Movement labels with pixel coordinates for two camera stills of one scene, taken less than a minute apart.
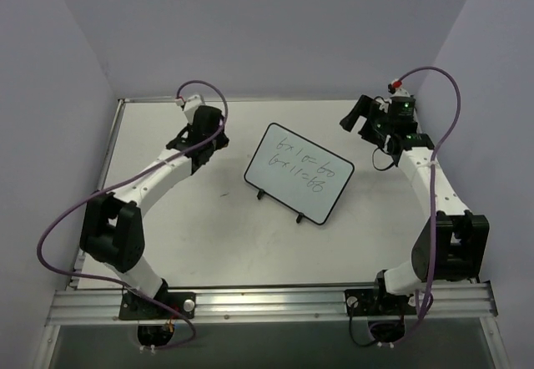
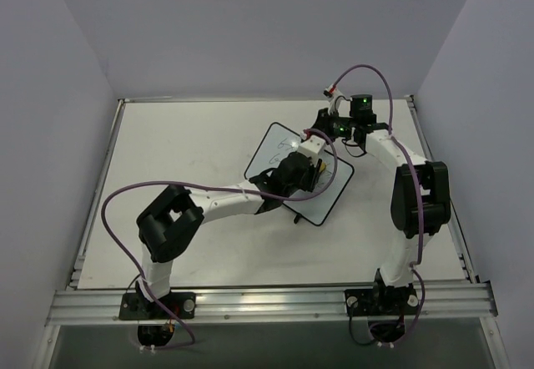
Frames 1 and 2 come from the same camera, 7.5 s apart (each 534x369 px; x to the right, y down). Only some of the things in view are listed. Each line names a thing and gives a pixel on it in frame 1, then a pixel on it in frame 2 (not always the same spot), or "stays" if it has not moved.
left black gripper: (193, 145) → (314, 173)
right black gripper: (371, 115) → (321, 121)
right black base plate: (370, 302) stays
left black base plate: (133, 306) stays
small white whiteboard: (298, 174) stays
